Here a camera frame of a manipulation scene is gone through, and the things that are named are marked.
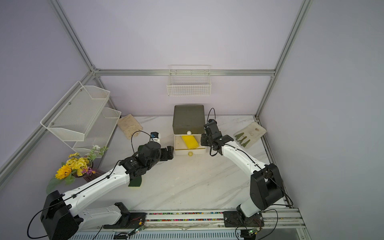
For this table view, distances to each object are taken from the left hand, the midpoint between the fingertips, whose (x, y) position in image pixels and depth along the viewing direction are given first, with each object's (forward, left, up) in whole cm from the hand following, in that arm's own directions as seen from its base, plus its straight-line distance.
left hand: (166, 150), depth 80 cm
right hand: (+9, -23, -3) cm, 25 cm away
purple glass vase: (-17, +32, +4) cm, 37 cm away
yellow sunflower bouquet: (-13, +37, +9) cm, 41 cm away
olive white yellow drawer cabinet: (+15, -12, +5) cm, 20 cm away
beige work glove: (+33, +36, -17) cm, 51 cm away
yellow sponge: (+9, -13, -5) cm, 17 cm away
